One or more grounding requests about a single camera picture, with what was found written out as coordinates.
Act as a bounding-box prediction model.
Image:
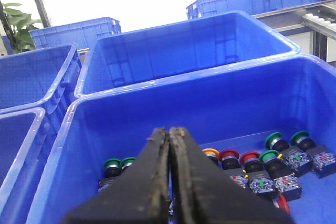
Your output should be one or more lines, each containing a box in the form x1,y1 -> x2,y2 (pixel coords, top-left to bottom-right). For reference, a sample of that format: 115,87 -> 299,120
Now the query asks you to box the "metal roller conveyor rack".
254,0 -> 335,66

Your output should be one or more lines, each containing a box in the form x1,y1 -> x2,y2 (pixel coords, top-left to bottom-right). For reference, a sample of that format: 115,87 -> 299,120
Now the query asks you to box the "blue plastic bin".
1,108 -> 52,223
27,54 -> 335,223

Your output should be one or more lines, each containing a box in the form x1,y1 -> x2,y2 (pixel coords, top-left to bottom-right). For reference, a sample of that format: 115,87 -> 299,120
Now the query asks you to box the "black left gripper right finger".
169,127 -> 294,223

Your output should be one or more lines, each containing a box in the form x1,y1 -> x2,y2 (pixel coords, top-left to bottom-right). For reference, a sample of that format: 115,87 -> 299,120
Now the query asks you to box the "blue crate far left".
29,17 -> 121,49

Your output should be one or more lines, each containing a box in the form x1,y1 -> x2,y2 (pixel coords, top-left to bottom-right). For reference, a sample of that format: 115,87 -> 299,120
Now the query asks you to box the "blue plastic bin right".
1,108 -> 52,223

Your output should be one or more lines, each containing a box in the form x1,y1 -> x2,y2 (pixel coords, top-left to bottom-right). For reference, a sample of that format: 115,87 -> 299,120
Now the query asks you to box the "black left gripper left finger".
61,128 -> 170,223

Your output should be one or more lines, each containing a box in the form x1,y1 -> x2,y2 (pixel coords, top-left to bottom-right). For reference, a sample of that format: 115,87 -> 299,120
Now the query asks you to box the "green potted plant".
1,3 -> 42,54

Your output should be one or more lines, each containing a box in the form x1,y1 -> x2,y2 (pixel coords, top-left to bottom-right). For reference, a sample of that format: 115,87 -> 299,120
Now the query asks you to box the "blue crate rear centre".
1,44 -> 81,133

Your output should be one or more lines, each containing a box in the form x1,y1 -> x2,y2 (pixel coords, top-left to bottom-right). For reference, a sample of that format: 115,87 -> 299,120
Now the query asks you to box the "red push button cap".
272,193 -> 291,215

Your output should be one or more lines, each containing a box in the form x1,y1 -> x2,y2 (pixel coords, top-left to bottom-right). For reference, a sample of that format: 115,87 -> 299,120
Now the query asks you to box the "blue plastic bin left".
27,54 -> 335,223

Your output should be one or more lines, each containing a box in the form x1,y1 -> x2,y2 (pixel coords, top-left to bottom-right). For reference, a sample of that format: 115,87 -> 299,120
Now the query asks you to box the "green push button switch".
259,150 -> 302,201
290,131 -> 335,178
98,158 -> 121,193
120,157 -> 136,173
265,132 -> 312,177

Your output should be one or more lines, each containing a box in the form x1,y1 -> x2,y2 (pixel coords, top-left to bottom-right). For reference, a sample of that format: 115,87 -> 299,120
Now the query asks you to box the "red push button switch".
218,149 -> 248,189
239,151 -> 278,200

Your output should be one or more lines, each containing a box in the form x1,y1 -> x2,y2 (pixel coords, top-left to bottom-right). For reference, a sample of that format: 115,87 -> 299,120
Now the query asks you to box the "yellow push button switch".
202,148 -> 219,167

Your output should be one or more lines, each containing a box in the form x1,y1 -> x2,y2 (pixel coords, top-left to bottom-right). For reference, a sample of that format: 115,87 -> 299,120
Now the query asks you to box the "blue bin rear left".
75,10 -> 301,98

